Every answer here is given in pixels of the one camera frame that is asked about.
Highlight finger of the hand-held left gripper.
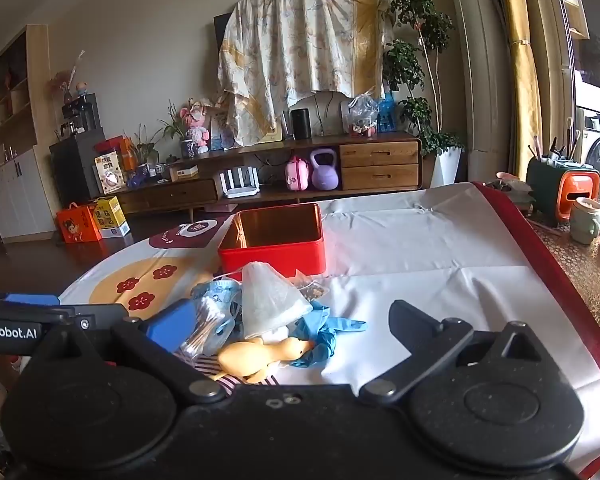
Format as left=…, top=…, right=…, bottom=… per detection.
left=40, top=303, right=131, bottom=335
left=0, top=287, right=63, bottom=312

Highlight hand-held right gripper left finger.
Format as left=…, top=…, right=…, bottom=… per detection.
left=27, top=299, right=227, bottom=407

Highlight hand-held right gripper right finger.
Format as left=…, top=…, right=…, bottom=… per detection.
left=359, top=300, right=561, bottom=406

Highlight clear pack of cotton swabs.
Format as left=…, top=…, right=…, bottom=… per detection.
left=179, top=294, right=237, bottom=361

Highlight blue rubber glove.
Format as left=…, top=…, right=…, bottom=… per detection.
left=290, top=301, right=368, bottom=367

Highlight yellow rubber duck toy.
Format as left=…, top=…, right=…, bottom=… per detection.
left=216, top=336, right=316, bottom=386

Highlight white gauze pouch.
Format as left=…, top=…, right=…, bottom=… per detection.
left=240, top=261, right=314, bottom=337

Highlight red tin box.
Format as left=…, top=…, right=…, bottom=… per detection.
left=217, top=203, right=327, bottom=281

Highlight white and red printed tablecloth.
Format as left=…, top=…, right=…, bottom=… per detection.
left=57, top=180, right=600, bottom=480

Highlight orange gift box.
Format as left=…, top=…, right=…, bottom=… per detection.
left=56, top=202, right=103, bottom=244

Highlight yellow carton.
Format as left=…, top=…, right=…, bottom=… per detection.
left=91, top=196, right=131, bottom=238

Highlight black cabinet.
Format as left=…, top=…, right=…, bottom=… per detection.
left=49, top=127, right=107, bottom=208

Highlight yellow and white printed box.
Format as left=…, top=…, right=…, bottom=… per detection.
left=92, top=151, right=123, bottom=195

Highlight white router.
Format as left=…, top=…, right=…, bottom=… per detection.
left=215, top=169, right=261, bottom=200

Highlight wooden television cabinet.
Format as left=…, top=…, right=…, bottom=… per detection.
left=97, top=131, right=423, bottom=216

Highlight tall plant in white pot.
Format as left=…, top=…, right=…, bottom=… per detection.
left=382, top=0, right=468, bottom=188

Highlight red and orange box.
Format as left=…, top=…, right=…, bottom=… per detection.
left=94, top=136, right=136, bottom=171

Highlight purple kettlebell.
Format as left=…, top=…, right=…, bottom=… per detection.
left=310, top=147, right=340, bottom=191

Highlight small green potted plant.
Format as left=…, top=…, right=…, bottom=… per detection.
left=129, top=124, right=162, bottom=167

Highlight orchid plant in pot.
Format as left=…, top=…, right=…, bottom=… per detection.
left=157, top=101, right=201, bottom=158

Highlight gold lace table cover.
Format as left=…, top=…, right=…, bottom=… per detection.
left=525, top=215, right=600, bottom=346

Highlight pink small case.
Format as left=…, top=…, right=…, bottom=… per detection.
left=285, top=155, right=311, bottom=192

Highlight black coffee machine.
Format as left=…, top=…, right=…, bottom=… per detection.
left=60, top=93, right=101, bottom=137

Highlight green utensil holder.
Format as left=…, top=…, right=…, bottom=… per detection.
left=525, top=132, right=578, bottom=228

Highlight pink plush doll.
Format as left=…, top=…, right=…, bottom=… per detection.
left=180, top=100, right=212, bottom=155

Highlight green mug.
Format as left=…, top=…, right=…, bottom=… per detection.
left=570, top=197, right=600, bottom=245

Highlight clear plastic bag of toys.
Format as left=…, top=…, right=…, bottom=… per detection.
left=347, top=94, right=381, bottom=137

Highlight vase with dried flowers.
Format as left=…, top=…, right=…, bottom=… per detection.
left=50, top=50, right=90, bottom=106

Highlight orange plastic container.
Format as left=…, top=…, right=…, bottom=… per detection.
left=555, top=170, right=600, bottom=223

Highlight black cylinder speaker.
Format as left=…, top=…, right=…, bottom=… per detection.
left=292, top=108, right=312, bottom=140

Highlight white standing air conditioner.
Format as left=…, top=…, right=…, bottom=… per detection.
left=442, top=0, right=518, bottom=183

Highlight yellow curtain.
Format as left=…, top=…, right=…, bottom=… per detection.
left=497, top=0, right=546, bottom=181

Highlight floral patterned sheet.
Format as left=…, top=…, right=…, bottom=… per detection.
left=216, top=0, right=396, bottom=142

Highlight black television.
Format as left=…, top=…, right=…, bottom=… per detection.
left=213, top=11, right=232, bottom=56

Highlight wooden wall shelf unit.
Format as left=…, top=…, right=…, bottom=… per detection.
left=0, top=25, right=56, bottom=241

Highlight light blue picture frame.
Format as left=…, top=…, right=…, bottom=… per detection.
left=210, top=109, right=232, bottom=151

